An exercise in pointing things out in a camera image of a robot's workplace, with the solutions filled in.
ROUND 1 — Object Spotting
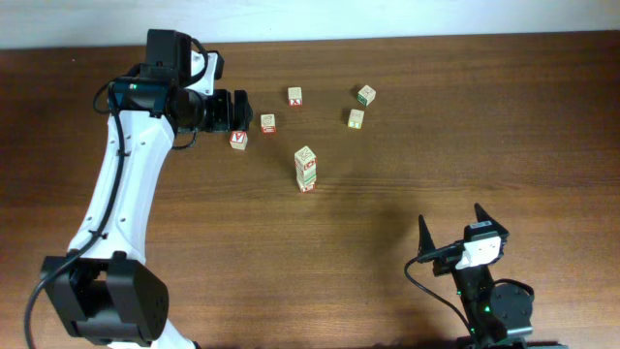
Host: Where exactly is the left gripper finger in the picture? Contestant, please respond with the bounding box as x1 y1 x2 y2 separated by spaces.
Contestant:
233 90 253 119
232 114 252 132

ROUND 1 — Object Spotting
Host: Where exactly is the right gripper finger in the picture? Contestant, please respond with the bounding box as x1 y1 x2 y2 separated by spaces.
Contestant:
418 214 436 257
474 203 509 238

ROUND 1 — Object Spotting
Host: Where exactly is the red bottom picture block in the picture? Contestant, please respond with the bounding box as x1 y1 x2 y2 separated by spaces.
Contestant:
294 145 317 172

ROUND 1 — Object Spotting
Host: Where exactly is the red letter I block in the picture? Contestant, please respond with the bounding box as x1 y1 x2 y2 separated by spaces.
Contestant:
295 165 317 176

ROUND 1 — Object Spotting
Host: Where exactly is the butterfly picture block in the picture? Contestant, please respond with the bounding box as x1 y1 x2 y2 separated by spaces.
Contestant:
299 183 316 193

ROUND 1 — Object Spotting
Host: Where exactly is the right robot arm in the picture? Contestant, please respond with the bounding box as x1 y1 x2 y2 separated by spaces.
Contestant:
404 204 535 348

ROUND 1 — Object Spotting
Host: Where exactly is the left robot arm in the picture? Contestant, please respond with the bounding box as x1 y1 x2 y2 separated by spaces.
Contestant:
33 75 253 348

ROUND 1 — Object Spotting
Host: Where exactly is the red letter A block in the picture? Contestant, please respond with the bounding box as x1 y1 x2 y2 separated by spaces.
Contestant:
230 131 248 150

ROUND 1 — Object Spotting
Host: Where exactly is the snail picture block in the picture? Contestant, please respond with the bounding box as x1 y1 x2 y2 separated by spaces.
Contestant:
261 114 277 134

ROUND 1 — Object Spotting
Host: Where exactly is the top red X block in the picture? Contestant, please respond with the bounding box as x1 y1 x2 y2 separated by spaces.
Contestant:
287 86 303 107

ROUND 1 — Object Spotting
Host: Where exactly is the yellow bottom number block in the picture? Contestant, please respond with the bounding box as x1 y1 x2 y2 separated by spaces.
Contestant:
348 109 364 129

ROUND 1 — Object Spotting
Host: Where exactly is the green side picture block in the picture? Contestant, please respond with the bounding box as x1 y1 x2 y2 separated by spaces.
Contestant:
357 85 377 107

